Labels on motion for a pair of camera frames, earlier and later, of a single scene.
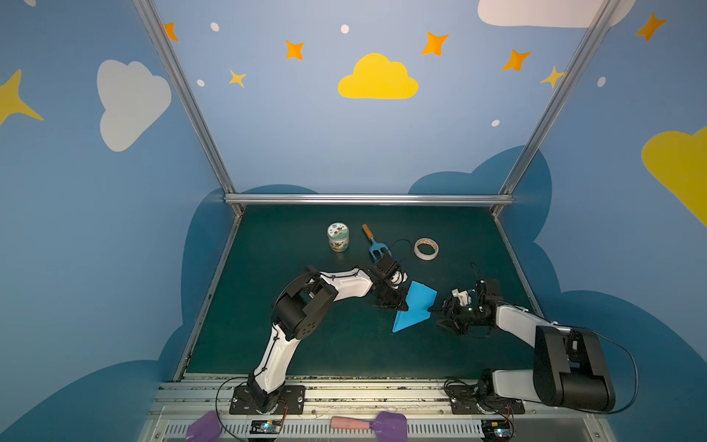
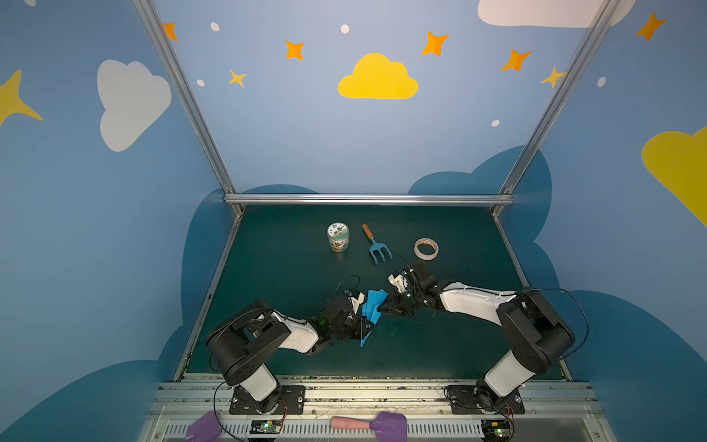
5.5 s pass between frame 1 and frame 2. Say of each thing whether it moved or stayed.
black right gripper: moved
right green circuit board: stayed
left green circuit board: stayed
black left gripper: moved
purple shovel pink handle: stayed
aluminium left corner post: stayed
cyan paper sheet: moved
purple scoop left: stayed
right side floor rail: stayed
